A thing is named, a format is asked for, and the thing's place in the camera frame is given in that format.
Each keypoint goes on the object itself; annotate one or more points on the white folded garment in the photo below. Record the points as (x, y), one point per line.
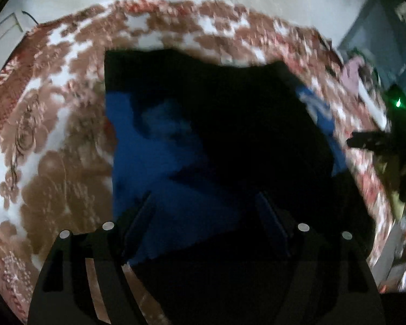
(376, 113)

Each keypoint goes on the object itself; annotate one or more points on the blue and black hooded jacket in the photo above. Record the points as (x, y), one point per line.
(197, 144)

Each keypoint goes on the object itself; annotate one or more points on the pink cloth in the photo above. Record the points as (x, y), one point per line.
(350, 77)

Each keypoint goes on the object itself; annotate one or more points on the white wooden headboard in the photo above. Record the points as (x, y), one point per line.
(12, 30)

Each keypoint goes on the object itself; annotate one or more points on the floral brown bed blanket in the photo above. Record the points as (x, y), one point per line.
(55, 149)

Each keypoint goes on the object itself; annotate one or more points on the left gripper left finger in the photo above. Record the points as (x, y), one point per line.
(62, 294)

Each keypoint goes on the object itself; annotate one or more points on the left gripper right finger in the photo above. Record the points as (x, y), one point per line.
(313, 263)

